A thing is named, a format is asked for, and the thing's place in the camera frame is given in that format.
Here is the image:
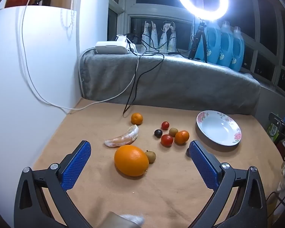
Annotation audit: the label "green carton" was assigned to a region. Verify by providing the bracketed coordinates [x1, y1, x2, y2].
[267, 122, 279, 143]

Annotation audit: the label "white bead cord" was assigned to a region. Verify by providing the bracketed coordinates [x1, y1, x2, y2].
[60, 0, 78, 30]

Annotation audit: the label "white cabinet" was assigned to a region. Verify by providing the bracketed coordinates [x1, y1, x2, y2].
[0, 6, 81, 195]

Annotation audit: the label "black tripod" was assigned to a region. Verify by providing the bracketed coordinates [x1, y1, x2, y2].
[188, 17, 208, 63]

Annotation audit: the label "large cherry tomato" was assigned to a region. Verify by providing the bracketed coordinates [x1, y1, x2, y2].
[161, 134, 174, 147]

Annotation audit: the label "small tangerine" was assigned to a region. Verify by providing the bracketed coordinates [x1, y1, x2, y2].
[174, 130, 190, 145]
[131, 112, 143, 125]

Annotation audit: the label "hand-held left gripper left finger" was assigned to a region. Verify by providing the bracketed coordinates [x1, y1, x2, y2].
[13, 140, 92, 228]

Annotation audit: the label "pale blurred cloth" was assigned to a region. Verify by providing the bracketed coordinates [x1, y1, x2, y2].
[103, 211, 145, 228]

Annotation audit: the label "white charger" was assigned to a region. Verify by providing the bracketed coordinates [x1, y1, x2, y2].
[115, 35, 130, 44]

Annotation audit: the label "printed refill pouch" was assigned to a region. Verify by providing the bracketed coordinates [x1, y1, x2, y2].
[150, 21, 157, 50]
[168, 25, 177, 53]
[160, 21, 169, 51]
[142, 21, 150, 51]

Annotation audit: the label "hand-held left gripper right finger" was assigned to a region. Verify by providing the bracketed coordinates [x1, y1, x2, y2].
[188, 140, 268, 228]

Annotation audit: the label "blue detergent bottle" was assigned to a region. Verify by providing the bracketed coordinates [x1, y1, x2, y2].
[199, 20, 222, 64]
[229, 27, 245, 72]
[216, 21, 234, 66]

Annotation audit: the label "white floral plate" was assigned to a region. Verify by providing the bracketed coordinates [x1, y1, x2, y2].
[196, 110, 242, 146]

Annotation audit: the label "white power strip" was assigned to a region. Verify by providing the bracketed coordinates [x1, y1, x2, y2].
[95, 41, 130, 55]

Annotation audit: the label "white cable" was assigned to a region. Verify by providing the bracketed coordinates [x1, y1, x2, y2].
[21, 0, 140, 111]

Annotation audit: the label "orange peeled pomelo segment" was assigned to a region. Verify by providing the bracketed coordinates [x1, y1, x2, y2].
[104, 134, 133, 148]

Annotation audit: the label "large orange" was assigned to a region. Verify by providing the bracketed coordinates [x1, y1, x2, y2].
[114, 145, 150, 177]

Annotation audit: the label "grey blanket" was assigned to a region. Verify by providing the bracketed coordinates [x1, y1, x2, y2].
[79, 51, 261, 117]

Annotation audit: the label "white peeled pomelo segment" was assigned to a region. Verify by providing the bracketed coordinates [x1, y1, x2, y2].
[126, 124, 139, 145]

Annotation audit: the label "black cable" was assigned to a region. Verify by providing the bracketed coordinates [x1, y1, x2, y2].
[123, 52, 165, 118]
[131, 34, 190, 57]

